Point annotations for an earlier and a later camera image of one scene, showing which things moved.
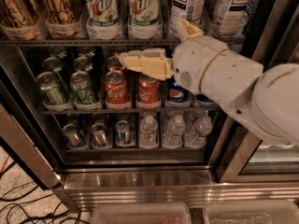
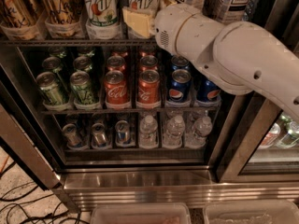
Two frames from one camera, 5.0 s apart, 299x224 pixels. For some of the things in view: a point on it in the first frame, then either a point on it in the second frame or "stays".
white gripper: (192, 61) to (168, 25)
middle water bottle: (175, 128) stays
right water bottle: (201, 129) stays
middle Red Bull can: (98, 135) stays
